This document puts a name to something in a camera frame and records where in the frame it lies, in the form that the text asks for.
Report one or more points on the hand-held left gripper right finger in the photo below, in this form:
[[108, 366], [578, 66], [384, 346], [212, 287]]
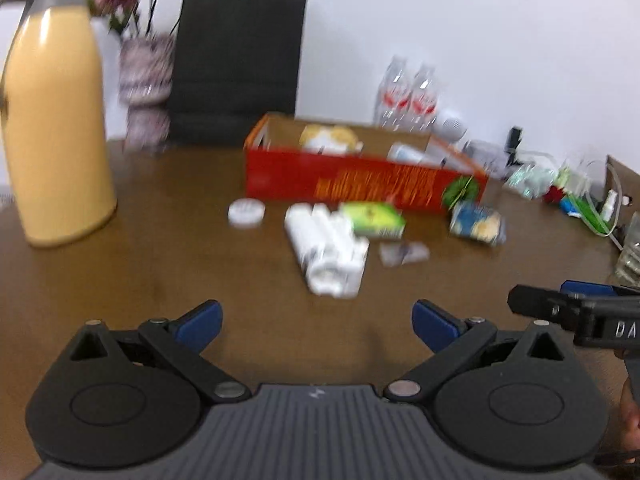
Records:
[[434, 325]]

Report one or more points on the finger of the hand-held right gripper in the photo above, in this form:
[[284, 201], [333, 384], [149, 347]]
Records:
[[535, 302], [585, 289]]

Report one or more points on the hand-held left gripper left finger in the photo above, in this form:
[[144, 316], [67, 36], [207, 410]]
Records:
[[202, 322]]

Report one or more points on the small clear plastic sachet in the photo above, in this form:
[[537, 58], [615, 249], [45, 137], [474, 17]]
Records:
[[402, 253]]

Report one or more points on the blue snack packet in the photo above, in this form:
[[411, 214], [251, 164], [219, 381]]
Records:
[[477, 222]]

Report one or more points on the white round disc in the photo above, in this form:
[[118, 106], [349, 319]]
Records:
[[246, 212]]

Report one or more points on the green tissue pack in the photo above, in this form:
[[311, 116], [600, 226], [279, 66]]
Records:
[[375, 217]]

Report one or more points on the white plastic package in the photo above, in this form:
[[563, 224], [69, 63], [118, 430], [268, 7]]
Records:
[[325, 250]]

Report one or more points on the red cardboard box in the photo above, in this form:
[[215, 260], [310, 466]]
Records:
[[350, 180]]

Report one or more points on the person's right hand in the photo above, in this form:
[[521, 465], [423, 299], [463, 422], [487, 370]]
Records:
[[631, 417]]

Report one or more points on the glass jar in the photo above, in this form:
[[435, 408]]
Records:
[[629, 262]]

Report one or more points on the small white spray bottle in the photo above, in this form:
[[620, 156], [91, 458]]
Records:
[[610, 205]]

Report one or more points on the red fuzzy ornament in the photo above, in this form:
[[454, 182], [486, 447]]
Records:
[[554, 195]]

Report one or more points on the iridescent green bag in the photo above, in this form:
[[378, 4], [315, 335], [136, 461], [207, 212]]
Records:
[[530, 180]]

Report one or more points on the black cylindrical device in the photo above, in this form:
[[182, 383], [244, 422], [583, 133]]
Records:
[[514, 145]]

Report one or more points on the white wipes canister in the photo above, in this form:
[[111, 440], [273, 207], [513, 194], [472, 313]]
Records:
[[410, 152]]

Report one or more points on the white robot speaker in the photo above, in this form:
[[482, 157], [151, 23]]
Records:
[[450, 129]]

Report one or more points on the yellow and white plush toy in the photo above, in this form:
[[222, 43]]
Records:
[[330, 137]]

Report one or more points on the clear water bottle red label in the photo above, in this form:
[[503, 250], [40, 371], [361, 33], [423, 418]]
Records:
[[392, 95], [424, 100]]

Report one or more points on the yellow thermos jug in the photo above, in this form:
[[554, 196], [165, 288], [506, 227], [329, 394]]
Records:
[[55, 125]]

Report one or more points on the mottled purple vase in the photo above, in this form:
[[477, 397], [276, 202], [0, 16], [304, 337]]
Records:
[[145, 70]]

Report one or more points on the black paper bag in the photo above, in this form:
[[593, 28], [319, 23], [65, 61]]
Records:
[[235, 60]]

